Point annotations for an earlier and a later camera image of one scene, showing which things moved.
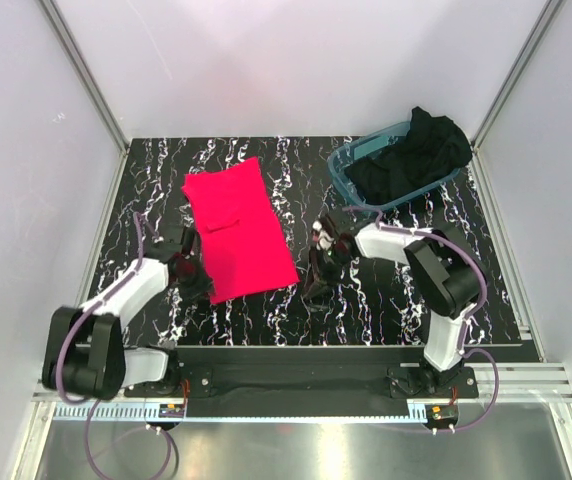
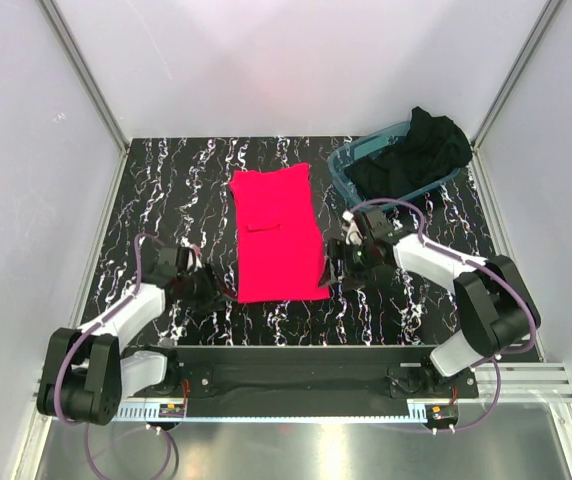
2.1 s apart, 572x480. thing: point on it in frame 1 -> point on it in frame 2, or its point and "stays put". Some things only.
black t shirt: [435, 146] stays put
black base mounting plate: [301, 382] stays put
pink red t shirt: [248, 252] -> [280, 248]
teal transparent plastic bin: [364, 146] stays put
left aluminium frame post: [89, 81] stays put
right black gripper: [321, 281] -> [336, 251]
